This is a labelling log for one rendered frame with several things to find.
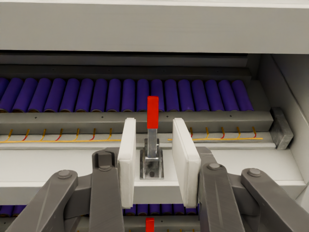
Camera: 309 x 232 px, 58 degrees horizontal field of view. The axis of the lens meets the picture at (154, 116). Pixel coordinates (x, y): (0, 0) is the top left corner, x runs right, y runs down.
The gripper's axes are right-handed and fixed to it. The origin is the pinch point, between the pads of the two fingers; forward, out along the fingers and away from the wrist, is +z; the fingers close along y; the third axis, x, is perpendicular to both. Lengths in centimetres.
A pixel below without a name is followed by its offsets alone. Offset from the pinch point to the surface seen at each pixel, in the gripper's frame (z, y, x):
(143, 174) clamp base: 11.5, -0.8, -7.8
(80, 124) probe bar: 16.8, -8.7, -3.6
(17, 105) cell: 19.5, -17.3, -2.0
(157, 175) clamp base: 12.2, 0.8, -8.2
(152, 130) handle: 12.3, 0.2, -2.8
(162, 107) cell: 19.6, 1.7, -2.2
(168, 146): 15.3, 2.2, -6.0
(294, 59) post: 18.7, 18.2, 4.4
